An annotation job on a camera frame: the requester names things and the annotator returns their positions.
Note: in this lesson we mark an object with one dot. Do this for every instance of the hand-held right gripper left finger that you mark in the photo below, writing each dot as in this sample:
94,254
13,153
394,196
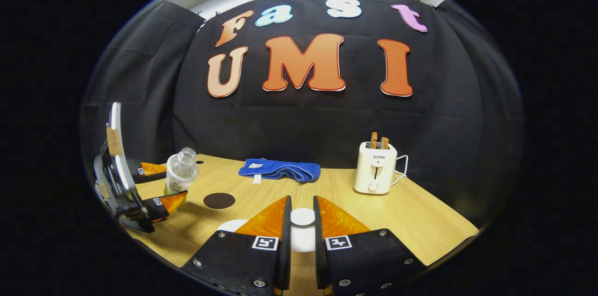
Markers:
284,249

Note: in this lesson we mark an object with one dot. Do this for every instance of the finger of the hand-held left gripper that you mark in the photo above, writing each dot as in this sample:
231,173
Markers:
156,205
138,171

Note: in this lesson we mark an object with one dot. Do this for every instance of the dark brown round coaster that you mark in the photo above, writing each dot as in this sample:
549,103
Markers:
219,200

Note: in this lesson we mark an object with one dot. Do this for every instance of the blue towel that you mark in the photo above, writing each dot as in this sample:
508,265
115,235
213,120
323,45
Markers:
280,170

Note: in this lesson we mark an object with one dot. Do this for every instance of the white toaster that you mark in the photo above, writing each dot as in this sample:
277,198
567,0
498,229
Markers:
373,174

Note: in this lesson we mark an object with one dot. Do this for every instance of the clear water bottle green label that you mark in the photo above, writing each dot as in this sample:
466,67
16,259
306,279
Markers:
180,174

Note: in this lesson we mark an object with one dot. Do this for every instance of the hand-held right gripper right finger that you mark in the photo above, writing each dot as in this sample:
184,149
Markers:
320,249

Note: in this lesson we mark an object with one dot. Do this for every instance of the white teacup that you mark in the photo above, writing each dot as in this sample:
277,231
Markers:
231,227

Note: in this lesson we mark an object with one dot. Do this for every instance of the brown toast slice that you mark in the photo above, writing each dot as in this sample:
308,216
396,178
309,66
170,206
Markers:
374,141
384,143

